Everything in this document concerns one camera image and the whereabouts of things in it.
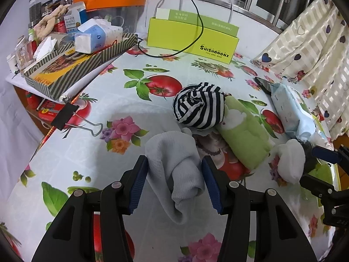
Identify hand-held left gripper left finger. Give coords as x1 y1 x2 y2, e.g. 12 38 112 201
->
31 155 149 262

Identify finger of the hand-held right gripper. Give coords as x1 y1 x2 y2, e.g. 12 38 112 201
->
304 145 349 171
299 172 339 200

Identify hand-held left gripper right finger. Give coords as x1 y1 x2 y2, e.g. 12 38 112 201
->
201 155 318 262

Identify white box with yellow rim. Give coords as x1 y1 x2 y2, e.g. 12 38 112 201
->
311 129 343 192

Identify grey sock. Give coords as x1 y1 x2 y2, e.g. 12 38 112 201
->
144 130 206 226

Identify wet wipes pack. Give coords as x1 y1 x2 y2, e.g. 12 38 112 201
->
270 83 321 143

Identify green sock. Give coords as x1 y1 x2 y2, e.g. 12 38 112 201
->
217 95 275 170

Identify black white striped sock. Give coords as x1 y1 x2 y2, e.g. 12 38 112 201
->
172 82 228 131

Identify black phone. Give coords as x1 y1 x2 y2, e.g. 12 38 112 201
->
254 76 275 95

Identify black binder clip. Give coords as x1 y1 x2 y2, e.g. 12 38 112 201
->
51 104 103 136

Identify heart patterned pillow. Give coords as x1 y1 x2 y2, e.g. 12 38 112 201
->
252 0 349 140

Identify red packet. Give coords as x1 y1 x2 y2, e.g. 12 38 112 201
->
37 100 64 124

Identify striped cardboard box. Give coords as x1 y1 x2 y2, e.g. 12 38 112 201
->
24 32 138 100

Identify scissors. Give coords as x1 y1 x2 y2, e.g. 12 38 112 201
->
63 51 88 61

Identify lime green cardboard box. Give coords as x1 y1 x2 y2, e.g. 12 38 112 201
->
147 8 240 65

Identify blue white tissue pack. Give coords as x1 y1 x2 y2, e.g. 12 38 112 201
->
74 19 124 54

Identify white paper napkin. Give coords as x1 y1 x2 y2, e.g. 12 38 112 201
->
34 36 58 61

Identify clear glass cup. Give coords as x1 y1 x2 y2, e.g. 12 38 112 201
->
7 35 36 72

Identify small blue white carton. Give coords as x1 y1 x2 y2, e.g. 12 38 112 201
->
64 1 88 33

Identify beige scrunchie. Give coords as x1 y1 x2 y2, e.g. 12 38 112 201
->
34 5 72 40

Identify glass jar with dark lid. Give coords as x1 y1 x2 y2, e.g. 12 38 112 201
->
29 0 43 29

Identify black cable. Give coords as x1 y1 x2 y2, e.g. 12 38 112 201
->
133 0 205 58

